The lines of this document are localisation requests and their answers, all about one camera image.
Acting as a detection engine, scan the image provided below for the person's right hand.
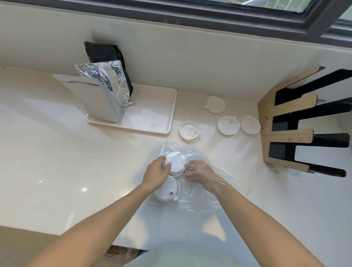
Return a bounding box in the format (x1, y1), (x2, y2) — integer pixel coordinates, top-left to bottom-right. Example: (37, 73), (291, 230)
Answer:
(184, 160), (229, 196)

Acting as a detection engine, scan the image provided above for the person's left hand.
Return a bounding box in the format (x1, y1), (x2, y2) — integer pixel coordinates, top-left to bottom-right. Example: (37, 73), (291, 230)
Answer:
(142, 156), (172, 193)

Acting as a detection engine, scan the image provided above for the white plastic cup lid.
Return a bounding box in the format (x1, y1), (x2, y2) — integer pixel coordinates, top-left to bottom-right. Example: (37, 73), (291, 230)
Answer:
(204, 96), (226, 114)
(239, 115), (261, 135)
(162, 152), (188, 177)
(152, 175), (181, 203)
(179, 122), (202, 141)
(217, 116), (241, 136)

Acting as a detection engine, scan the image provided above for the clear plastic bag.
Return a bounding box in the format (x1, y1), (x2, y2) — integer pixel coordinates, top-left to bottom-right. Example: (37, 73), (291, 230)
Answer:
(146, 139), (265, 244)

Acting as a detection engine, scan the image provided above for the person's left forearm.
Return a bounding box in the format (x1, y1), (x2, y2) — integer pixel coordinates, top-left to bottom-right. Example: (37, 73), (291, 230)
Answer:
(24, 182), (159, 267)

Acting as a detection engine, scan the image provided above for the person's right forearm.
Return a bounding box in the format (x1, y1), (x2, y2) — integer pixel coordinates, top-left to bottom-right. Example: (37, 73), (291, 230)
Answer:
(214, 184), (328, 267)

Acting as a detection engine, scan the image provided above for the white rectangular tray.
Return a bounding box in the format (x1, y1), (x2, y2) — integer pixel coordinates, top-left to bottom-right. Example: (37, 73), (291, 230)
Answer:
(85, 83), (178, 135)

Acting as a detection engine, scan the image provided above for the brown cardboard holder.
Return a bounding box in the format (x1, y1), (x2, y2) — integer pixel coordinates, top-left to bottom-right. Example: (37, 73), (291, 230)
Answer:
(257, 65), (327, 174)

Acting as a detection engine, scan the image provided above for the person's light green shirt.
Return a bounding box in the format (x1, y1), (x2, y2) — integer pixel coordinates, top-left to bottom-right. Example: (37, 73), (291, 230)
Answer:
(129, 242), (249, 267)

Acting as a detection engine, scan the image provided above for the silver foil bag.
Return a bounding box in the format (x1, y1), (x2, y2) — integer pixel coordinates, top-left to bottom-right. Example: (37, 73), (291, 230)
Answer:
(52, 61), (135, 125)

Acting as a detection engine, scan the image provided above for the black foil bag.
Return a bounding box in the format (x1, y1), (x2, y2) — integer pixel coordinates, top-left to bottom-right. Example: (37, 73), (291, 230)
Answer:
(84, 41), (134, 97)

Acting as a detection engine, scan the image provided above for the black sleeve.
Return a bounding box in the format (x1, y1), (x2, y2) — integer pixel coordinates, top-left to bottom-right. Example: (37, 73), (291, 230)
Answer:
(307, 163), (347, 178)
(268, 133), (350, 163)
(274, 68), (352, 107)
(271, 98), (352, 132)

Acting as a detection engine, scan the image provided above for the dark window frame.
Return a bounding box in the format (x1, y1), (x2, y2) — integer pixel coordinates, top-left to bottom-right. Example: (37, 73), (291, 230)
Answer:
(49, 0), (352, 47)

